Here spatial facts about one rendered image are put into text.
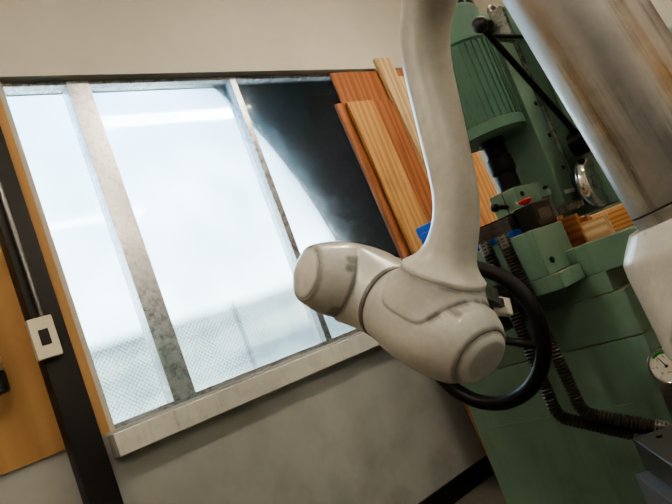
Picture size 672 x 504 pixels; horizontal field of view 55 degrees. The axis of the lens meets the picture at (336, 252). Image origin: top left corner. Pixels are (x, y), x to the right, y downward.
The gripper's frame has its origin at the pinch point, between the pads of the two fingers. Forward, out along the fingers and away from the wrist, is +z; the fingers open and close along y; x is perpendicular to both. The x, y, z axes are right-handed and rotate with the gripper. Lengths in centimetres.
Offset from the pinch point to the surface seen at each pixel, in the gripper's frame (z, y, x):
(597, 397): 31.6, 2.3, 14.8
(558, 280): 14.3, -4.5, -5.0
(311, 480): 72, 145, 22
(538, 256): 12.5, -2.6, -10.0
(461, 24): 13, 4, -68
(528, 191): 32.5, 7.4, -32.4
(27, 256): -36, 144, -52
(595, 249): 22.3, -8.9, -10.8
